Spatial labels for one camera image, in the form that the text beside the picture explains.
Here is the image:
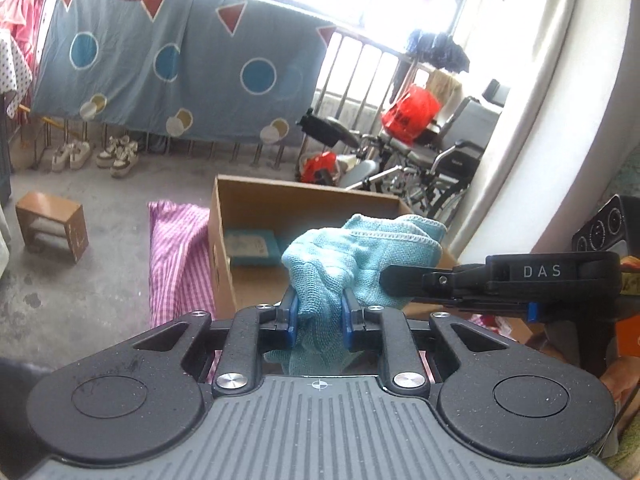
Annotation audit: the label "small red plastic bag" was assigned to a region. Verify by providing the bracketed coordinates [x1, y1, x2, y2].
[299, 151, 337, 185]

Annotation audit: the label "orange box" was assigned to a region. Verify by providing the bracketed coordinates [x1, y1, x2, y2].
[615, 320, 640, 359]

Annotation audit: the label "metal railing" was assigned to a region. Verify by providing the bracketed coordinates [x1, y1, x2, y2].
[10, 0, 432, 172]

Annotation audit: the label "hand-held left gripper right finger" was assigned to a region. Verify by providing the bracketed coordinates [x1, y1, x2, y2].
[340, 289, 509, 397]

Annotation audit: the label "pink checkered cloth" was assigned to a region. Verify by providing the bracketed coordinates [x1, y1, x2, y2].
[148, 200, 222, 386]

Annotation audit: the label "dark blue hanging clothes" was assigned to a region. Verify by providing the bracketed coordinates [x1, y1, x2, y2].
[404, 30, 471, 74]

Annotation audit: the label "brown and white sneaker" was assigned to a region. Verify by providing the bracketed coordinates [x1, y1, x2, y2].
[95, 135, 126, 169]
[110, 139, 139, 179]

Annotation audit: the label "small wooden stool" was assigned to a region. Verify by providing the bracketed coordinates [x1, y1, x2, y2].
[15, 191, 90, 264]

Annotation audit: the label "large red plastic bag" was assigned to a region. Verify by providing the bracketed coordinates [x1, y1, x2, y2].
[381, 85, 441, 144]

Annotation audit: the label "dark grey cloth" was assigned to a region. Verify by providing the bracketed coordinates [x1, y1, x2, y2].
[0, 91, 14, 205]

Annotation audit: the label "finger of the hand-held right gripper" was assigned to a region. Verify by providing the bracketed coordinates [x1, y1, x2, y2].
[407, 294, 540, 322]
[379, 262, 490, 307]

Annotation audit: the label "cardboard box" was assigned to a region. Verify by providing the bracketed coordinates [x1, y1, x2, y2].
[207, 175, 461, 322]

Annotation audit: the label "beige hanging towel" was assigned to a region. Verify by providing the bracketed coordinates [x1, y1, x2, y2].
[425, 69, 464, 106]

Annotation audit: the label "blue patterned bedsheet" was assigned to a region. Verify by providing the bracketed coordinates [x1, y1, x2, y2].
[31, 0, 337, 147]

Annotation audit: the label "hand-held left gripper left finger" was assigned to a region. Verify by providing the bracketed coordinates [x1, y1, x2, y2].
[131, 286, 301, 398]

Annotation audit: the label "pink hanging garment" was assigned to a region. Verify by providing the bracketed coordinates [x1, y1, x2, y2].
[0, 0, 49, 69]

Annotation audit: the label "wheelchair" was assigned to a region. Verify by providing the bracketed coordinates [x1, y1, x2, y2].
[297, 79, 512, 227]

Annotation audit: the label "white polka dot cloth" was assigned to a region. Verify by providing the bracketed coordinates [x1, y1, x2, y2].
[0, 27, 34, 119]

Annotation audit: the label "light blue towel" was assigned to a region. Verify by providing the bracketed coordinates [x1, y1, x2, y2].
[265, 213, 449, 377]

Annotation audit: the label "red printed packet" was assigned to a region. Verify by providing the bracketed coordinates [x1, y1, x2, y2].
[467, 312, 527, 339]

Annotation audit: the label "blue picture box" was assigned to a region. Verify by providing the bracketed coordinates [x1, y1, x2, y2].
[223, 229, 282, 267]

